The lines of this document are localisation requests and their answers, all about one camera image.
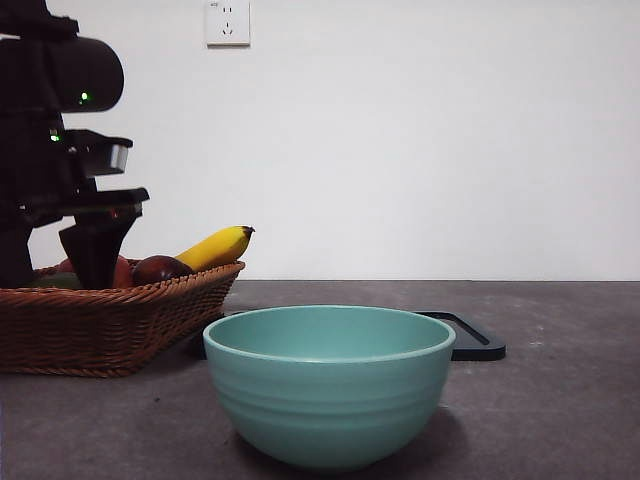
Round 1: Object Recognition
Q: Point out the red apple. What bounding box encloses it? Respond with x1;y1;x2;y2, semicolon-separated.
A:
55;254;135;290

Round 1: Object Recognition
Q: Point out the brown wicker basket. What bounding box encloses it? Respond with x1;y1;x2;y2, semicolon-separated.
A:
0;259;247;379

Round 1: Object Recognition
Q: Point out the teal ribbed bowl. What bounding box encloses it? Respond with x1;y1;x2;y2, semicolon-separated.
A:
202;304;457;471

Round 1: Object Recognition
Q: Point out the dark red plum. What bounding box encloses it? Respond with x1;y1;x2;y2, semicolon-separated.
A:
131;255;196;288

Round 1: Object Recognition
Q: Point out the white wall socket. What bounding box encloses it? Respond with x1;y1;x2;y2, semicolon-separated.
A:
206;0;252;49

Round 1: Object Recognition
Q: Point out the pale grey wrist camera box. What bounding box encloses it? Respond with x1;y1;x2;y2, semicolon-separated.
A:
64;128;134;177

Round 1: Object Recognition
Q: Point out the green avocado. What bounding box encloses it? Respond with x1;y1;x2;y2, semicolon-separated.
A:
27;271;84;291

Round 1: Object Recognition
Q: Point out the black rectangular tray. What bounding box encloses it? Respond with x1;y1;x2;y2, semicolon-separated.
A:
187;310;507;362

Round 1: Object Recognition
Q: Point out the yellow banana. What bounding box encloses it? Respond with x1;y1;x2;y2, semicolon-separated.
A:
174;225;257;274

